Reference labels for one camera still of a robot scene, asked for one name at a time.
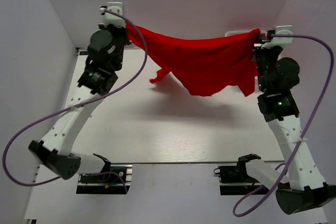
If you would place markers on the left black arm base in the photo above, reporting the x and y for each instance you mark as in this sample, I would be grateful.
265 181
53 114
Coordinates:
117 182

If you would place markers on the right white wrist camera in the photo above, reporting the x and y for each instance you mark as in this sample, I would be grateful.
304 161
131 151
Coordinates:
279 36

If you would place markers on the red t shirt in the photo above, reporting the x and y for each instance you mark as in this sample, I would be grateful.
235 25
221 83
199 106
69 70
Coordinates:
203 66

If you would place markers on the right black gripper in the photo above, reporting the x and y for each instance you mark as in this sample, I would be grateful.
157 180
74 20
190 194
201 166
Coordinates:
260 50

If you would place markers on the blue label sticker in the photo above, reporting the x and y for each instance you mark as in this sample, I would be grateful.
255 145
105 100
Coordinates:
84 53

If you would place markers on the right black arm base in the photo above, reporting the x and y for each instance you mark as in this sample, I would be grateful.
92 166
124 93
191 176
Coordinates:
234 181

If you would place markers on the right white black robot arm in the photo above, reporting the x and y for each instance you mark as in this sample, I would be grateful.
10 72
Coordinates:
300 186

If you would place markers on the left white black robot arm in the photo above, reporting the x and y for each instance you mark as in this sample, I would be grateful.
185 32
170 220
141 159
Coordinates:
54 150

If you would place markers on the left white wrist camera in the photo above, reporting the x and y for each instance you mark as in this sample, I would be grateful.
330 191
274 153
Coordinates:
112 14

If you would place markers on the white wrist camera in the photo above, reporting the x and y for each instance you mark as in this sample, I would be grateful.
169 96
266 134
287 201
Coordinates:
112 14
279 36

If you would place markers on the white plastic basket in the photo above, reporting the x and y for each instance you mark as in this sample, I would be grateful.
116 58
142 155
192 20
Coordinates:
235 32

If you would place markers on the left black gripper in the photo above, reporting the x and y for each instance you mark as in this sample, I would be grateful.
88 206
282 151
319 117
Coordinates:
116 29

